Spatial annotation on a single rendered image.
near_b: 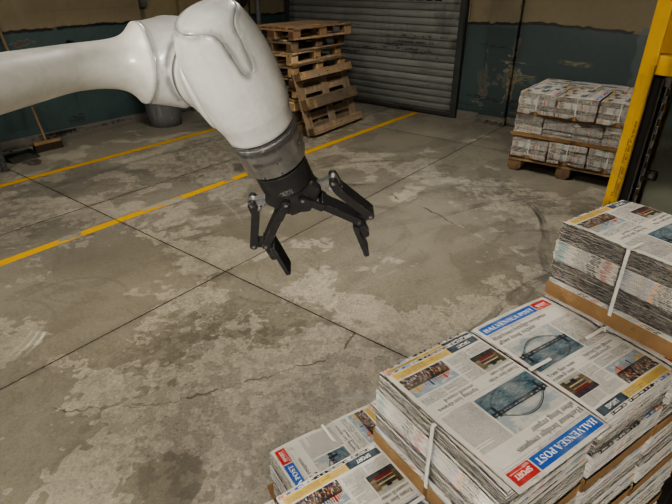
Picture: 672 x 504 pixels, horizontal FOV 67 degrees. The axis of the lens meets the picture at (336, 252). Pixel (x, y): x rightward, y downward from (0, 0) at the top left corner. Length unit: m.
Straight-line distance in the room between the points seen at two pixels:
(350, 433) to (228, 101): 1.27
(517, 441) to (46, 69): 0.97
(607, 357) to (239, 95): 1.08
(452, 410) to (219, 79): 0.80
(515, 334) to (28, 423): 2.29
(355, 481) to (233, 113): 0.92
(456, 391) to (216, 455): 1.51
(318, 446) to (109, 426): 1.33
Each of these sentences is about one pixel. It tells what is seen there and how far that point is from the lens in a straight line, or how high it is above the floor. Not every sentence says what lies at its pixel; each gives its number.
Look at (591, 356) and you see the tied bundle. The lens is 1.38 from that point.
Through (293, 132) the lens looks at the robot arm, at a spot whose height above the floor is 1.68.
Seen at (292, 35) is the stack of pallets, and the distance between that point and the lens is 6.87.
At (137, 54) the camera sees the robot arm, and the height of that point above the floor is 1.77.
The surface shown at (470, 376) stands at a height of 1.07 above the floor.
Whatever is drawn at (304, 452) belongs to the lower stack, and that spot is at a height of 0.60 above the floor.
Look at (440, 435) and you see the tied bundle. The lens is 1.11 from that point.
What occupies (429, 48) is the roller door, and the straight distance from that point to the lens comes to 8.15.
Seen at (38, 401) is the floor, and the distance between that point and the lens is 3.01.
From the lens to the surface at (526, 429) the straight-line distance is 1.13.
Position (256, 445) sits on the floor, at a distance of 2.47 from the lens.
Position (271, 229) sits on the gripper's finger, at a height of 1.52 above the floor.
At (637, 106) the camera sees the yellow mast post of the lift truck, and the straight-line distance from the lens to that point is 1.92.
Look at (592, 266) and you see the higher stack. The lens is 1.45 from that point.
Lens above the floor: 1.85
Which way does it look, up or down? 29 degrees down
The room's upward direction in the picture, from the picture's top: straight up
